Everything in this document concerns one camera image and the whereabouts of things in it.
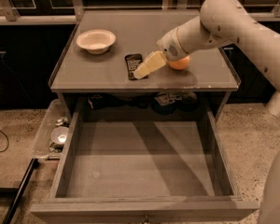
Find dark items behind drawer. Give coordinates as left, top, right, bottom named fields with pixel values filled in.
left=88, top=91, right=200, bottom=115

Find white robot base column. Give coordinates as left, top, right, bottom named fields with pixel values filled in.
left=258, top=150, right=280, bottom=224

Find white paper bowl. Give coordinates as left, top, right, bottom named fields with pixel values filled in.
left=76, top=30, right=116, bottom=55

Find white metal window railing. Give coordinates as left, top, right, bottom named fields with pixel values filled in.
left=0, top=0, right=280, bottom=26

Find orange fruit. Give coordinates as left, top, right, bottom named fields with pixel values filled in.
left=169, top=56, right=190, bottom=70

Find black floor rail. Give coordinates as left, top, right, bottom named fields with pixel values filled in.
left=0, top=159, right=39, bottom=224

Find small white bowl in bin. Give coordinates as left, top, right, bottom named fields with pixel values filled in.
left=51, top=126, right=68, bottom=145

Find clear plastic storage bin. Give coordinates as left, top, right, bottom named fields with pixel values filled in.
left=32, top=99, right=70, bottom=160

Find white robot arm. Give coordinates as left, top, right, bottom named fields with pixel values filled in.
left=133, top=0, right=280, bottom=93

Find open grey top drawer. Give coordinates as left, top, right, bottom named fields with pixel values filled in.
left=31, top=105, right=259, bottom=224

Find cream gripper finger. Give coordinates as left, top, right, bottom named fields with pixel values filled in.
left=133, top=51, right=167, bottom=79

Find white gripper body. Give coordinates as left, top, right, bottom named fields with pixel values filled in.
left=157, top=28, right=188, bottom=62

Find black cable on floor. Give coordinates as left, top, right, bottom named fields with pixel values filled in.
left=0, top=123, right=10, bottom=153

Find grey wooden cabinet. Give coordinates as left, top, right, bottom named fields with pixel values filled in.
left=48, top=9, right=242, bottom=123

